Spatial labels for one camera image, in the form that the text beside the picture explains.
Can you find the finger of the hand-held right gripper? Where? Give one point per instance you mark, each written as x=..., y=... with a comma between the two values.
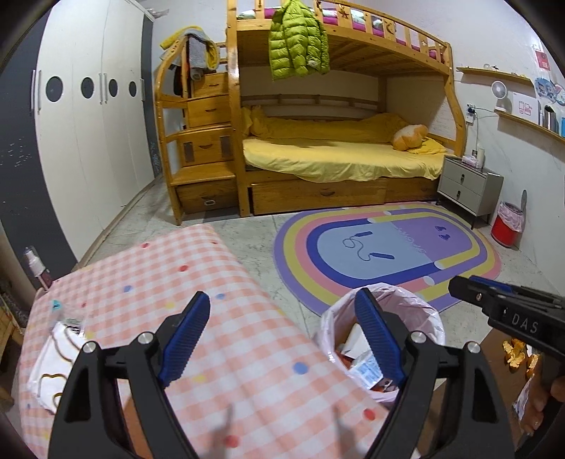
x=494, y=283
x=472, y=293

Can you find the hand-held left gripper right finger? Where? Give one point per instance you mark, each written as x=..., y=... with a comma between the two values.
x=378, y=340

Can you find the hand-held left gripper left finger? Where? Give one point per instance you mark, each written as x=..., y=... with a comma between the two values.
x=185, y=342

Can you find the white paper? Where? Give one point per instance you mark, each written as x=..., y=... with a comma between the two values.
x=353, y=340

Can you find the pale blue printed packet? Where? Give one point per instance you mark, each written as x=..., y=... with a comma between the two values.
x=366, y=373

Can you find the trash bin with pink bag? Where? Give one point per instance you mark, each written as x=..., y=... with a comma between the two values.
x=335, y=322

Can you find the person's right hand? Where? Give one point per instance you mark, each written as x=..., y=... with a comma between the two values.
x=532, y=406

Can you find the orange peel scraps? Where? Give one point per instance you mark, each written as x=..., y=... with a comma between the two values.
x=514, y=355

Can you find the red waste bin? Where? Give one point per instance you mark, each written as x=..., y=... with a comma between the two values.
x=505, y=231

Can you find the pinkish tan cloth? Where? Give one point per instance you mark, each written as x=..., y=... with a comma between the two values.
x=496, y=379

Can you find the pink checkered tablecloth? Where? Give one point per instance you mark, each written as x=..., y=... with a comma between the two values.
x=247, y=309

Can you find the rainbow oval rug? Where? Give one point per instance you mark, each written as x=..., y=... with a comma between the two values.
x=397, y=265

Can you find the grey nightstand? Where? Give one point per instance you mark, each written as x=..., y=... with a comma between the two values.
x=463, y=185

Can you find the pink tissue box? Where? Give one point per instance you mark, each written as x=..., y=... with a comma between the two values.
x=471, y=161

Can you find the white cup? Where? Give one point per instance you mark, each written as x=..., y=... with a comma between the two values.
x=480, y=153

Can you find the white plastic bag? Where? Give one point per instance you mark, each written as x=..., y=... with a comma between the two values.
x=53, y=366

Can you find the white spray bottle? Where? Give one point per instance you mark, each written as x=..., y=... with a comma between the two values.
x=35, y=265

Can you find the orange plush pillow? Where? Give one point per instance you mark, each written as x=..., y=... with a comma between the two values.
x=408, y=137

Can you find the dark thermos bottle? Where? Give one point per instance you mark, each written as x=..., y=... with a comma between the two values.
x=549, y=118

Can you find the wooden cabinet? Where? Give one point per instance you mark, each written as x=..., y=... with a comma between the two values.
x=9, y=326

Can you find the white printed box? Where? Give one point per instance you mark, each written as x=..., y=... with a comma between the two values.
x=525, y=106

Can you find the yellow bedding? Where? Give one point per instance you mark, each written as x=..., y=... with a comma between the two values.
x=335, y=154

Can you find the wooden stair drawers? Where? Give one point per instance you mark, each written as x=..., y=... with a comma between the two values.
x=203, y=150

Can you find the small white fan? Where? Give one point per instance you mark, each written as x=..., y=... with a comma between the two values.
x=499, y=90

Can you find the white wardrobe with round holes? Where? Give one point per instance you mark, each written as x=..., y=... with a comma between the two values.
x=88, y=145

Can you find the wooden bunk bed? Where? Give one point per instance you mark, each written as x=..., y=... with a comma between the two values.
x=353, y=48

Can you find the pile of clothes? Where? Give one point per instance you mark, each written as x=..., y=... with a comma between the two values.
x=196, y=48

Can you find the green puffer jacket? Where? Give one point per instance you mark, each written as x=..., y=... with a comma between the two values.
x=295, y=44

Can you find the pink upper bunk bedding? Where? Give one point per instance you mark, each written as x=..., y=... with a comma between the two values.
x=331, y=20

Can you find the wooden wall shelf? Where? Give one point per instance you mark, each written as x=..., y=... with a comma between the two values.
x=529, y=123
x=494, y=73

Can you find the wall socket with charger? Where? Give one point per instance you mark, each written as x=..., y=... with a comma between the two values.
x=472, y=114

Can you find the blue round wall decoration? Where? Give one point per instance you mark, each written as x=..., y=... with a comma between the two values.
x=547, y=90

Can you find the red wall sticker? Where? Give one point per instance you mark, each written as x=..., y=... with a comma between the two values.
x=542, y=59

